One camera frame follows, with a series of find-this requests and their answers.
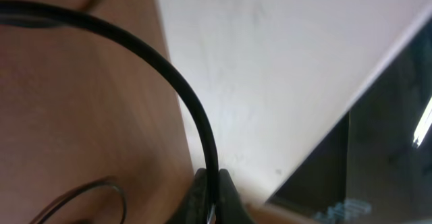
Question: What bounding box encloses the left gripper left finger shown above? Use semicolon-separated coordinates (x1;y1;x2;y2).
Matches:
165;168;210;224

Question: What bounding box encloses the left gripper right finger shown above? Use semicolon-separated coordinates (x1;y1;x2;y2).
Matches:
215;169;256;224

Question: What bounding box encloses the black cable gold plug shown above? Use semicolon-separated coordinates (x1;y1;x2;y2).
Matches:
30;177;128;224

